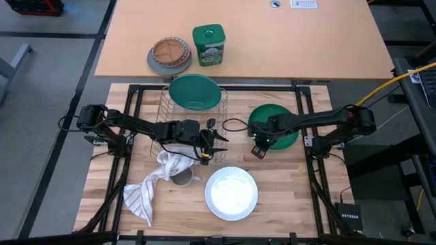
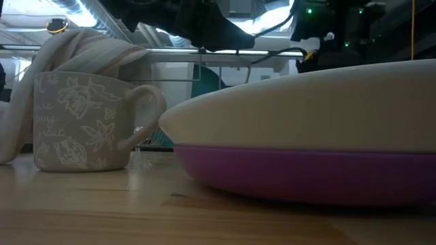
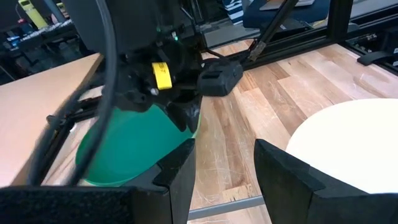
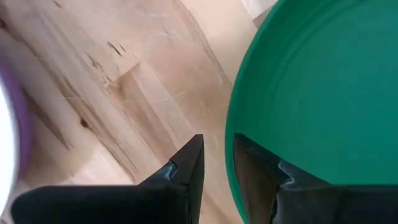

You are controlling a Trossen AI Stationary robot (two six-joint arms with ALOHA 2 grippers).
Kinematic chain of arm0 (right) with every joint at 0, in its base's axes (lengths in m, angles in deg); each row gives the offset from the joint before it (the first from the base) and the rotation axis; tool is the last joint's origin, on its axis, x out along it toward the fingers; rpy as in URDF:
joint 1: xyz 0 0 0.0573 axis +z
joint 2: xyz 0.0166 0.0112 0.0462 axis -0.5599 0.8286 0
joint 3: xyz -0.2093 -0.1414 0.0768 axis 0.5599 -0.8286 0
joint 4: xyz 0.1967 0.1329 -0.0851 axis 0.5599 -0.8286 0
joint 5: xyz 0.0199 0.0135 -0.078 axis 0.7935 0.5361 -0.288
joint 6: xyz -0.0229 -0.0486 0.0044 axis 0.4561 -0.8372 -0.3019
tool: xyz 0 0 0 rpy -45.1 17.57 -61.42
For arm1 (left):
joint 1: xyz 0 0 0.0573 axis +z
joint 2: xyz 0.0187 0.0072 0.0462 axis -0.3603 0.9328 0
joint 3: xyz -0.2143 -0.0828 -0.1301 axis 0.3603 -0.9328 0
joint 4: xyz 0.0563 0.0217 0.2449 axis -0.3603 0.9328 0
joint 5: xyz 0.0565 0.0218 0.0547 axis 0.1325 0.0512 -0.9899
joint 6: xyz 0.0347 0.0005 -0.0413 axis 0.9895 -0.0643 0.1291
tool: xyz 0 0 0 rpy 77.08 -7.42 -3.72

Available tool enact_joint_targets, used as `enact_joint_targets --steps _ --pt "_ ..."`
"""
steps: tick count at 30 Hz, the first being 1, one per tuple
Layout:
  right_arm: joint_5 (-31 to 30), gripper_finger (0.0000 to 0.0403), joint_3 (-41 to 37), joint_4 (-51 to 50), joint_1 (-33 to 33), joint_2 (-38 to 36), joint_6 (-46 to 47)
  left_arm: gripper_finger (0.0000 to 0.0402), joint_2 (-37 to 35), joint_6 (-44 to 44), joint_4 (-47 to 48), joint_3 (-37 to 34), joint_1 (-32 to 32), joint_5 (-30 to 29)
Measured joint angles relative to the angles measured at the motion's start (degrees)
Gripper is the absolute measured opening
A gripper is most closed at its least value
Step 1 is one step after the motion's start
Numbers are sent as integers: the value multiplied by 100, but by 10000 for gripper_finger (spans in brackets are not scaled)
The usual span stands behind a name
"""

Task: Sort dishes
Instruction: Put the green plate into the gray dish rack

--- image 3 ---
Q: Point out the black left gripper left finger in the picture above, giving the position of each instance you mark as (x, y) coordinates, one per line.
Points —
(180, 174)

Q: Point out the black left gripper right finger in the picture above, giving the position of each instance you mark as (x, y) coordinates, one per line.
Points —
(295, 193)

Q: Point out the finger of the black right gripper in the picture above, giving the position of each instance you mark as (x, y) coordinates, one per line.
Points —
(185, 116)

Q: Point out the teal green bowl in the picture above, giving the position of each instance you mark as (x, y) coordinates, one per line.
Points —
(130, 149)

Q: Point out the white ceramic plate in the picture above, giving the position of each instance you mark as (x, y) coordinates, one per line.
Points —
(348, 143)

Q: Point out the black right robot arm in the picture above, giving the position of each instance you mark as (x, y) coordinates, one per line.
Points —
(124, 21)

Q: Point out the yellow tag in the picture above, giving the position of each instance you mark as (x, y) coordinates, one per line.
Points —
(161, 76)

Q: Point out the black cluttered workbench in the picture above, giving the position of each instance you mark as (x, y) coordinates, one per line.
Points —
(37, 34)

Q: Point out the blue white striped item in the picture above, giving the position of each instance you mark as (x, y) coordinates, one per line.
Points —
(234, 11)

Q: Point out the beige wooden side table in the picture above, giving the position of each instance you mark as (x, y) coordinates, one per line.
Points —
(31, 124)

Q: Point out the black diagonal rod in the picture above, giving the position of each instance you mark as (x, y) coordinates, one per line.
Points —
(273, 28)

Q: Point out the yellow hand tool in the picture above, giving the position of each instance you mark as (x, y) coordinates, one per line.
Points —
(32, 12)

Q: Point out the dark blue seat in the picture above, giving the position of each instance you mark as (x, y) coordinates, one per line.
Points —
(286, 17)

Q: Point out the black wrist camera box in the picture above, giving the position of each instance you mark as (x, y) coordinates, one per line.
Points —
(219, 77)

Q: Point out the black aluminium table frame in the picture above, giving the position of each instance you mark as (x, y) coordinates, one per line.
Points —
(311, 45)

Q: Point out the black flat bracket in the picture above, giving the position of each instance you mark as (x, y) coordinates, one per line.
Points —
(376, 57)

